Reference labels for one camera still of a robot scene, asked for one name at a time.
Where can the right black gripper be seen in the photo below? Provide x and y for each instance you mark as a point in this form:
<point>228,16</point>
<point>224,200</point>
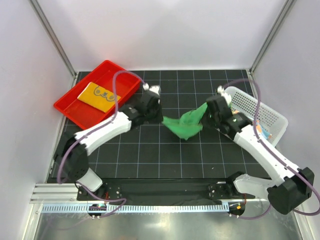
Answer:
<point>204,122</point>

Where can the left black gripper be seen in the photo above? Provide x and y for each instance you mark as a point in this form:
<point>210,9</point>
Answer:
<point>159,117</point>

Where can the green towel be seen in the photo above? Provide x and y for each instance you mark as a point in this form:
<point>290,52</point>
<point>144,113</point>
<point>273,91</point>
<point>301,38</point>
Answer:
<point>188,125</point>

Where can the yellow blue hello towel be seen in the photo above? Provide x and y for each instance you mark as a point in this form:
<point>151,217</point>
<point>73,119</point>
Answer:
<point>98,97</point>

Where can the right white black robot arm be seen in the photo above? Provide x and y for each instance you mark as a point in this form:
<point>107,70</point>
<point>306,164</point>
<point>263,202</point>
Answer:
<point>288,185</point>

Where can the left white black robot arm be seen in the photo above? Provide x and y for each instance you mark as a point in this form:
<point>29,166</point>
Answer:
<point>73,150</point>

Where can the black grid cutting mat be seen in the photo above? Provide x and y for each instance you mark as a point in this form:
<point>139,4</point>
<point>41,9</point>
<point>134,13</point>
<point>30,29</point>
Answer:
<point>153,151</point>

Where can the orange beige towel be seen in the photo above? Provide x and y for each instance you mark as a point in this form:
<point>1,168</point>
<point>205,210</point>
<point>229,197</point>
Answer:
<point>259,128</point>

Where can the white perforated plastic basket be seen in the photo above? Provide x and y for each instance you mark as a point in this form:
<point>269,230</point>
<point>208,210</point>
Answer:
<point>269,119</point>

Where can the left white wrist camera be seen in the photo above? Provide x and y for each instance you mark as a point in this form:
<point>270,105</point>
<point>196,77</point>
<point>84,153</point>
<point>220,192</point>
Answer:
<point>155,89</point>

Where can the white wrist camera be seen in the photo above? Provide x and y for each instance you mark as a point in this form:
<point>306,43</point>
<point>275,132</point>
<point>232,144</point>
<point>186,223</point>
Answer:
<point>155,89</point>
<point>228,98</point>

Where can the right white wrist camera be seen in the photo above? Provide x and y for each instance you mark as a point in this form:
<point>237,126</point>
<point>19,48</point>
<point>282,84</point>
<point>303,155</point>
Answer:
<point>228,98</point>

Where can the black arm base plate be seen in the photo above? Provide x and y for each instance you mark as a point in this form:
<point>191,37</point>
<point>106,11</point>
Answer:
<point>168,191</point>

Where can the slotted cable duct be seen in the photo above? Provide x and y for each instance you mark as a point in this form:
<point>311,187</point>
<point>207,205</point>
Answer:
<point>90,208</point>

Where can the aluminium frame rail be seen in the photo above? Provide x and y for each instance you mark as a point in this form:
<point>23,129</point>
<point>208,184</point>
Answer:
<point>53,193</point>

